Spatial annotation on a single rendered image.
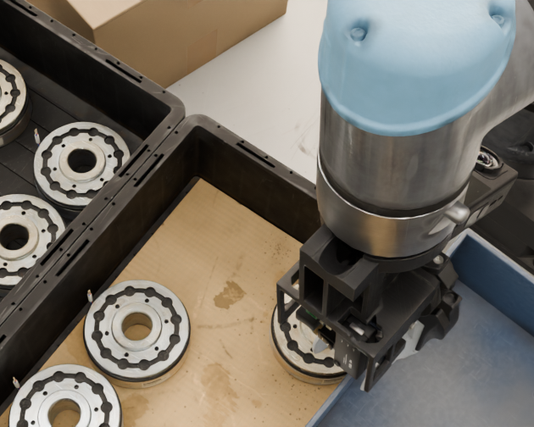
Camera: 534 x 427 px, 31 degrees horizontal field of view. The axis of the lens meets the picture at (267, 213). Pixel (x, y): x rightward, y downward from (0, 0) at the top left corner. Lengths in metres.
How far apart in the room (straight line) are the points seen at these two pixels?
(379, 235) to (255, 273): 0.55
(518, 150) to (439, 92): 0.77
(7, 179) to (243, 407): 0.35
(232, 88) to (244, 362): 0.43
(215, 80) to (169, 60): 0.08
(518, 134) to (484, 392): 0.45
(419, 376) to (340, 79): 0.39
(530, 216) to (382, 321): 0.62
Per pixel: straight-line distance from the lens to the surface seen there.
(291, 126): 1.25
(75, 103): 1.12
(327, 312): 0.54
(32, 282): 0.91
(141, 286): 0.97
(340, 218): 0.47
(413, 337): 0.64
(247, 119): 1.25
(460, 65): 0.38
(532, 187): 1.16
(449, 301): 0.59
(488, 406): 0.75
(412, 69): 0.37
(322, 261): 0.50
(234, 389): 0.97
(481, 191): 0.59
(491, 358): 0.76
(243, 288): 1.01
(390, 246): 0.48
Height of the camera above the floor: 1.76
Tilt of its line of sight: 63 degrees down
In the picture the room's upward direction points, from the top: 10 degrees clockwise
